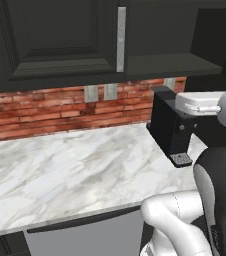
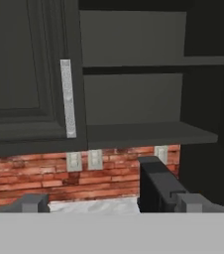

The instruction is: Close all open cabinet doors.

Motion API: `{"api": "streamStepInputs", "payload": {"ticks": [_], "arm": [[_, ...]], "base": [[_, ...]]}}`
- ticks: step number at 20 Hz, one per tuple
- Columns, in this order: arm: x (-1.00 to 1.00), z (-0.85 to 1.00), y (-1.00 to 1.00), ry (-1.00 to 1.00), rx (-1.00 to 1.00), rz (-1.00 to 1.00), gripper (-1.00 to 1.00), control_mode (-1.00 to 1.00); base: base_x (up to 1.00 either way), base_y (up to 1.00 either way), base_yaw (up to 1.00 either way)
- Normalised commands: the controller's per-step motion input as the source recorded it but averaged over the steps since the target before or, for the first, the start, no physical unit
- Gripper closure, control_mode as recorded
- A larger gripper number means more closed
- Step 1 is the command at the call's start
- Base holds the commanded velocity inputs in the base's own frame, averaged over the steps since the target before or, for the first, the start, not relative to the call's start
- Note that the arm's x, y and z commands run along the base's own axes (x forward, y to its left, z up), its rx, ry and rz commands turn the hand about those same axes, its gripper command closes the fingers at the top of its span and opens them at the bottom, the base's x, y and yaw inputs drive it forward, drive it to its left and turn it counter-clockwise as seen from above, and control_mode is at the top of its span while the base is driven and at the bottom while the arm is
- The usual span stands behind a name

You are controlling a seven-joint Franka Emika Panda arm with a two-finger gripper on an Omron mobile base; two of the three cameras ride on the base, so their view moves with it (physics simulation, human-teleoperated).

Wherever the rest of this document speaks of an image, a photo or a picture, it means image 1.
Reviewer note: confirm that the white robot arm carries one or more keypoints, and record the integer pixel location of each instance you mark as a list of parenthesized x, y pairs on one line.
[(175, 213)]

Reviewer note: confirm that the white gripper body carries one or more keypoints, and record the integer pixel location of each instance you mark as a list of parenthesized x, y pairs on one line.
[(198, 98)]

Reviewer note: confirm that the black coffee machine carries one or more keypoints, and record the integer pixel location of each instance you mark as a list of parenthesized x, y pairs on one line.
[(166, 120)]

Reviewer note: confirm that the dark open upper cabinet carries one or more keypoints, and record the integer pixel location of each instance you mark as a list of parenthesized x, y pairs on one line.
[(165, 36)]

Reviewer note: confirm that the dark lower cabinet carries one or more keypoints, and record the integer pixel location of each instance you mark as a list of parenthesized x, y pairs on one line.
[(5, 245)]

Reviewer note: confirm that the dark upper cabinet door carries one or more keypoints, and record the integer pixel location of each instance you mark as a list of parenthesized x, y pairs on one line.
[(58, 40)]

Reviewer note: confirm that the grey wall outlet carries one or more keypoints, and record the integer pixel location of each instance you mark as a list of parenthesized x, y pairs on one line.
[(91, 93), (169, 83), (110, 91)]

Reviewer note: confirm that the grey dishwasher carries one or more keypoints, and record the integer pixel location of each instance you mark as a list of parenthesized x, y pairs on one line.
[(91, 238)]

